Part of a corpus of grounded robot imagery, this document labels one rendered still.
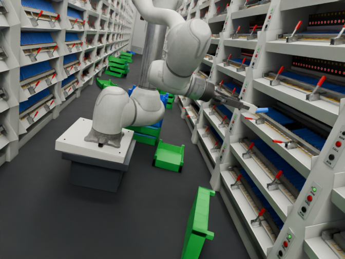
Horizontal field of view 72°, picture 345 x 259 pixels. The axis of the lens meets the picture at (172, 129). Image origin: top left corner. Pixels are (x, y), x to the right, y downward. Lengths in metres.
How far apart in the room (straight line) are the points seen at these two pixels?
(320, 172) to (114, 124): 0.88
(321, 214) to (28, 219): 1.07
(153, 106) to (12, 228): 0.80
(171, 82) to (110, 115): 0.45
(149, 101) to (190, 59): 0.57
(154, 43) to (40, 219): 0.95
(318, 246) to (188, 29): 0.74
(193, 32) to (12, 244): 0.95
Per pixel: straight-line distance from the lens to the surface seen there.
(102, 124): 1.21
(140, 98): 1.26
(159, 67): 0.84
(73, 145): 1.22
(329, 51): 0.98
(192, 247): 0.98
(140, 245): 1.10
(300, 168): 0.94
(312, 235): 0.91
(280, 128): 1.12
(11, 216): 1.21
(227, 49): 2.02
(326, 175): 0.85
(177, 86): 0.85
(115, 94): 1.18
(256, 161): 1.25
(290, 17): 1.41
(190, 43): 0.73
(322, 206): 0.86
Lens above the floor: 0.80
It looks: 20 degrees down
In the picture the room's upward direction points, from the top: 14 degrees clockwise
